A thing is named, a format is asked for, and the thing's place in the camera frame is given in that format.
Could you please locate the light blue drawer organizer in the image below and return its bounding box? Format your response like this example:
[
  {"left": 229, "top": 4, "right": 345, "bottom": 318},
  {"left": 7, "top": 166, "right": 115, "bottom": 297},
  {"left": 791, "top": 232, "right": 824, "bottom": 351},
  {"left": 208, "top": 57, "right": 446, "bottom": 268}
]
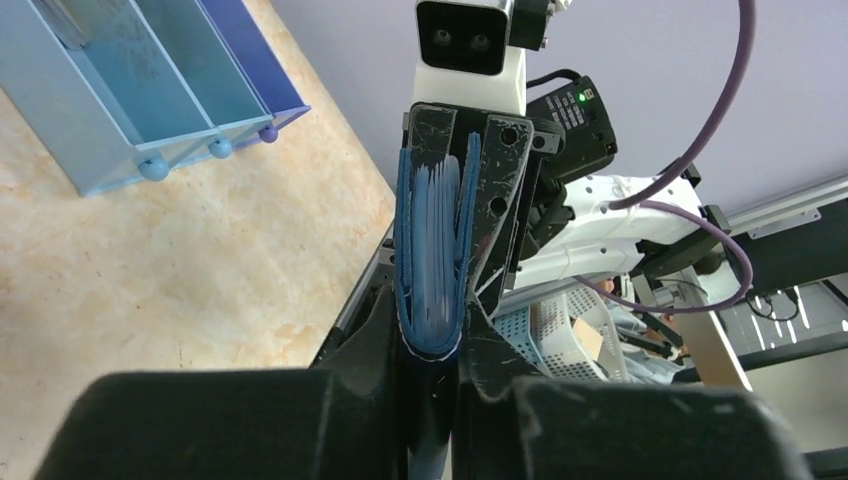
[{"left": 1, "top": 1, "right": 308, "bottom": 196}]

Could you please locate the white perforated basket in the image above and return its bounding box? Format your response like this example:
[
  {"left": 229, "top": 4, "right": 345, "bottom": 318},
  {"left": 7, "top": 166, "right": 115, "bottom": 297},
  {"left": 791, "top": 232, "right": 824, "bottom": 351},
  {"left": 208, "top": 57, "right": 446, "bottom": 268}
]
[{"left": 530, "top": 287, "right": 629, "bottom": 382}]

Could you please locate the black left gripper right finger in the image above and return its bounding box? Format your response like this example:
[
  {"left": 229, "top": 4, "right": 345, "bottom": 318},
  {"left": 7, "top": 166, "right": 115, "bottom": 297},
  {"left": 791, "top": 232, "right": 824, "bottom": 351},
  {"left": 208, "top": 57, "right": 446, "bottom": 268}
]
[{"left": 453, "top": 305, "right": 811, "bottom": 479}]

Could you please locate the dark blue leather card holder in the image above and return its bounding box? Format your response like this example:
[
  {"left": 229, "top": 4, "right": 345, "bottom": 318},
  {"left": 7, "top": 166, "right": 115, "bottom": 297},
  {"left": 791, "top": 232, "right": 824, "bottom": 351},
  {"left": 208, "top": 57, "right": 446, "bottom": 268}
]
[{"left": 394, "top": 131, "right": 484, "bottom": 480}]

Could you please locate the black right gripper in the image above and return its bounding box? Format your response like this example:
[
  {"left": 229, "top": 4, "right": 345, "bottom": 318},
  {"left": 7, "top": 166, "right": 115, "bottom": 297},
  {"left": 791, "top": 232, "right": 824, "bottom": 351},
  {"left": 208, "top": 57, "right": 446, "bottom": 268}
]
[{"left": 401, "top": 72, "right": 618, "bottom": 318}]

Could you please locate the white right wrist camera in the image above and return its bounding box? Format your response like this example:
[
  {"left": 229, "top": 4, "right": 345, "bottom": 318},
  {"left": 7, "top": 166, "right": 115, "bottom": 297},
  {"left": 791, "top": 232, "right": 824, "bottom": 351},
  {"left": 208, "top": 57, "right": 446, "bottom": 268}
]
[{"left": 410, "top": 0, "right": 558, "bottom": 117}]

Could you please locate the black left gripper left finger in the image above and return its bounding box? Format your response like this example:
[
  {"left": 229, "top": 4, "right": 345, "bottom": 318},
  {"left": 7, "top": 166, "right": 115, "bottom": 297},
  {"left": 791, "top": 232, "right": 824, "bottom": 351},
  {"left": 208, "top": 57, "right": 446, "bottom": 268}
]
[{"left": 35, "top": 287, "right": 401, "bottom": 479}]

